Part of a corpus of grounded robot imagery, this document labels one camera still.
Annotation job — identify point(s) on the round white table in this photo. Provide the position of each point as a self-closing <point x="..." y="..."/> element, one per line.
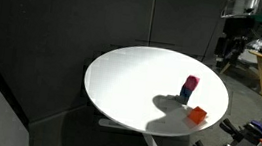
<point x="138" y="89"/>

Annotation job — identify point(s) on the crumpled silver foil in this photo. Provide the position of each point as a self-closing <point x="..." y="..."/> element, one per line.
<point x="255" y="45"/>

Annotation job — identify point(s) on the purple orange spring clamp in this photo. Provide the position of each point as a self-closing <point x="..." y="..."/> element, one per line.
<point x="255" y="128"/>

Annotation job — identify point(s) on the blue toy block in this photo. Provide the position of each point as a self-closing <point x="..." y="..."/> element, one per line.
<point x="185" y="92"/>

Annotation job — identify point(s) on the orange toy block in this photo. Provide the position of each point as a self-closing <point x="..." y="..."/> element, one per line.
<point x="197" y="115"/>

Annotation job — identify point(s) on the magenta toy block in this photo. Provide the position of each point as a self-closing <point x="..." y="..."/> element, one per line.
<point x="191" y="82"/>

